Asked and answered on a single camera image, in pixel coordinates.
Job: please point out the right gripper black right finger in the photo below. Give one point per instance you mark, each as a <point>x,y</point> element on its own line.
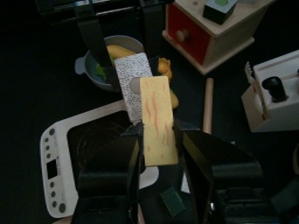
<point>225,175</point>

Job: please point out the speckled grey white block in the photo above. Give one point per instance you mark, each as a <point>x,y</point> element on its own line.
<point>132,73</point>

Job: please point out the grey toy bowl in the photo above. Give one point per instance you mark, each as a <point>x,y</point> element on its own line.
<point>82,68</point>

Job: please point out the dark green felt piece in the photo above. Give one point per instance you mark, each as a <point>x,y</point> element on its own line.
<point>172,201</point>

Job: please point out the wooden toy hammer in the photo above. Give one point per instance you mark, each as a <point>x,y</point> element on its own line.
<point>208,105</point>

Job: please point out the black cube with green face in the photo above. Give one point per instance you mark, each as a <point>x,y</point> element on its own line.
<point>217,10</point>

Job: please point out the yellow toy banana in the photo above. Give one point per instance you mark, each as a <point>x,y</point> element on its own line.
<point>118,52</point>

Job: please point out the yellow orange toy food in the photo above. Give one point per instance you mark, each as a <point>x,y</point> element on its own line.
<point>165,67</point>

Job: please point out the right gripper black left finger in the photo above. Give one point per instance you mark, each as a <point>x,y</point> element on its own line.
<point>108,175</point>

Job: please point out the white toy induction cooktop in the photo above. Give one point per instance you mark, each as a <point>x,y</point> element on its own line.
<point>57,151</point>

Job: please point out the green toy food piece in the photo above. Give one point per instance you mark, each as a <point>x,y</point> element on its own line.
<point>100,71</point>

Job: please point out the wooden box with red drawer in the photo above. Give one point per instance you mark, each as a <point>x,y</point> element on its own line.
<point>225,38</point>

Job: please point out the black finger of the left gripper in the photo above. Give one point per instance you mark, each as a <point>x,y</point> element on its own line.
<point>94,38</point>
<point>152,32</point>

